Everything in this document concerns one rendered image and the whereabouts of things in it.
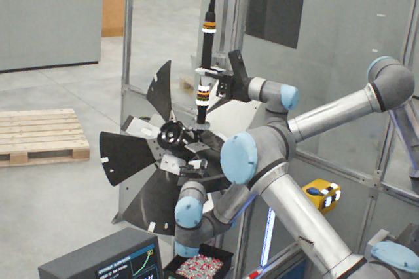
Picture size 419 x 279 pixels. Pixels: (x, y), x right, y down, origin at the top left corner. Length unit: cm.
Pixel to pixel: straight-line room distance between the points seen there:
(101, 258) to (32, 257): 220
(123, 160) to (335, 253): 109
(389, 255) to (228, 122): 107
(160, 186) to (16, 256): 168
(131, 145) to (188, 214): 63
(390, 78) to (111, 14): 872
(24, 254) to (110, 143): 149
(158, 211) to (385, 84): 88
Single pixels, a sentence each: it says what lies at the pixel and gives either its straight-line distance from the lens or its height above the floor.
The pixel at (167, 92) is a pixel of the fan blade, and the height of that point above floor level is 133.
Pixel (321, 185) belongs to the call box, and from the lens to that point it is 194.
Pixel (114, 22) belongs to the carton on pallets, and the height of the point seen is 25.
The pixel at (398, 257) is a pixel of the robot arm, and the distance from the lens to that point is 123.
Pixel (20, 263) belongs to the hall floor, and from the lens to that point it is 325.
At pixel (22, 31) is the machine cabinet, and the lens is 718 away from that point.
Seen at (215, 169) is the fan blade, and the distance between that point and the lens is 169.
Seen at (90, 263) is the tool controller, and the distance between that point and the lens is 109.
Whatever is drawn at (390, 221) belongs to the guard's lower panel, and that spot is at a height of 84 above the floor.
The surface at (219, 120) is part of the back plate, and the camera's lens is 211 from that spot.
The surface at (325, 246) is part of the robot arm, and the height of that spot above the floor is 130.
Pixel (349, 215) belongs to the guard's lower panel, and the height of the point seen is 78.
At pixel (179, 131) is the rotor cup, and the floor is 124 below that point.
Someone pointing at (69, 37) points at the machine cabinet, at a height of 44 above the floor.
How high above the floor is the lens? 190
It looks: 22 degrees down
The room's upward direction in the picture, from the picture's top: 6 degrees clockwise
